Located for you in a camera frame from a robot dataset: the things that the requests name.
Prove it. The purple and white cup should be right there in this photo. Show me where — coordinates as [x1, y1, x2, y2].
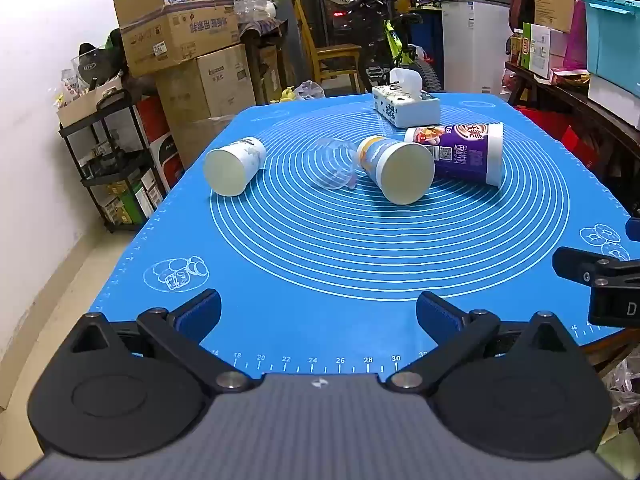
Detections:
[404, 122, 505, 188]

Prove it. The blue silicone baking mat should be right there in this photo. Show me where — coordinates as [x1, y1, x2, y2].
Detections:
[90, 91, 633, 381]

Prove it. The red and white appliance box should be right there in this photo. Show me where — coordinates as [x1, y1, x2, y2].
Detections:
[135, 95, 187, 192]

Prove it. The white and orange paper cup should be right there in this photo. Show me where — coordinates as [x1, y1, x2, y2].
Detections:
[355, 135, 436, 206]

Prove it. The red bag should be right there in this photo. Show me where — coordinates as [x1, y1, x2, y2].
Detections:
[515, 105, 601, 171]

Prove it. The white storage box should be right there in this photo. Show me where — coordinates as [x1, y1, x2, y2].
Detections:
[587, 75, 640, 128]

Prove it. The dark wooden side table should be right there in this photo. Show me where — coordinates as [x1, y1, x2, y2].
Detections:
[504, 62, 640, 211]

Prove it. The large brown cardboard box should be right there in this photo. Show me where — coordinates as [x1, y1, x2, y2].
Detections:
[155, 43, 257, 126]

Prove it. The taped brown cardboard box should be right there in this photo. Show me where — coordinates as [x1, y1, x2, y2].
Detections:
[170, 114, 237, 171]

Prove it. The wooden chair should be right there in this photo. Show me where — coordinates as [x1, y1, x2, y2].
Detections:
[292, 0, 363, 96]

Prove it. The pink bag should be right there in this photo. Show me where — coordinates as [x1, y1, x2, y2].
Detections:
[563, 0, 589, 71]

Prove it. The green and white carton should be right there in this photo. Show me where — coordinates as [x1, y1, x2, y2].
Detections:
[520, 22, 568, 78]

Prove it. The teal plastic storage bin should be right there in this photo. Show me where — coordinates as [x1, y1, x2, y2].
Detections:
[579, 0, 640, 96]

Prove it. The white tissue box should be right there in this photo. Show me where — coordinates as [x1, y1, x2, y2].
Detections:
[372, 67, 442, 128]

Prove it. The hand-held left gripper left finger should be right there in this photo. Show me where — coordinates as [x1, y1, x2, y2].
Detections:
[65, 289, 255, 393]

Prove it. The clear plastic cup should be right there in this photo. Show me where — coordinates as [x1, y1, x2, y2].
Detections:
[306, 137, 359, 191]

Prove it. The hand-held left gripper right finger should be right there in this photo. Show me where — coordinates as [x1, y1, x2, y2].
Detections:
[385, 290, 573, 393]

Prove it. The black shelf cart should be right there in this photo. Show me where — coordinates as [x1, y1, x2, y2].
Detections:
[59, 89, 167, 233]

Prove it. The open printed cardboard box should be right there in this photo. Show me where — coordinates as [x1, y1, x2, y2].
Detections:
[113, 0, 241, 78]

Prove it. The small open cardboard box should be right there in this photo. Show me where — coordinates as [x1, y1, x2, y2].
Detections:
[56, 76, 126, 128]

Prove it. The white plastic bag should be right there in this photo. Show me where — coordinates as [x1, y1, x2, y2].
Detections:
[295, 80, 326, 100]

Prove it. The black helmet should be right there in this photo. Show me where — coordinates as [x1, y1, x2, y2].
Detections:
[77, 42, 126, 90]

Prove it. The clear crumpled plastic bag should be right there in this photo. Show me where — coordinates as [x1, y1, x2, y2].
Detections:
[602, 357, 640, 421]

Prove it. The black and green bicycle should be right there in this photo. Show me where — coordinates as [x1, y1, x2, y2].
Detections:
[322, 0, 443, 93]

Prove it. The white chest freezer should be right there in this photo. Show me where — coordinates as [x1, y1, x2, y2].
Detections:
[441, 0, 513, 95]

